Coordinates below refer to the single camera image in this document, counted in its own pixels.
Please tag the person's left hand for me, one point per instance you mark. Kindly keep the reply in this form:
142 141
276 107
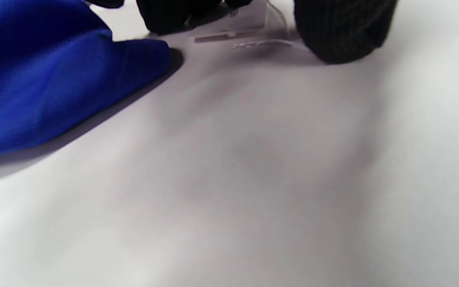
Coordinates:
341 28

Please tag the white clothing tag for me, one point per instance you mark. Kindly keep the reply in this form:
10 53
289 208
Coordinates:
245 20

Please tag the blue clothing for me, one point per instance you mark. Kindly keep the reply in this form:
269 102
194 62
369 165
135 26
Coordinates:
46 71

